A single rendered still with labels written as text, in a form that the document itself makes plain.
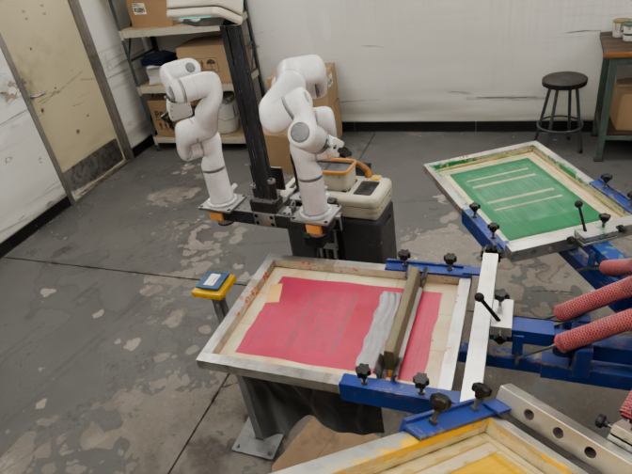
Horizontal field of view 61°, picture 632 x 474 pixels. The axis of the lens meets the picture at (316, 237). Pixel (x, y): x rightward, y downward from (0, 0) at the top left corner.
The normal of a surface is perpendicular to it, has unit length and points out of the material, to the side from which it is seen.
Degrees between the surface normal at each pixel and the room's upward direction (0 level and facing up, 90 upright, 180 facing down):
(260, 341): 0
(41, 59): 90
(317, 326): 0
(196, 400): 0
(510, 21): 90
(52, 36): 90
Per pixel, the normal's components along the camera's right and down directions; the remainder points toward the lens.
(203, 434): -0.15, -0.83
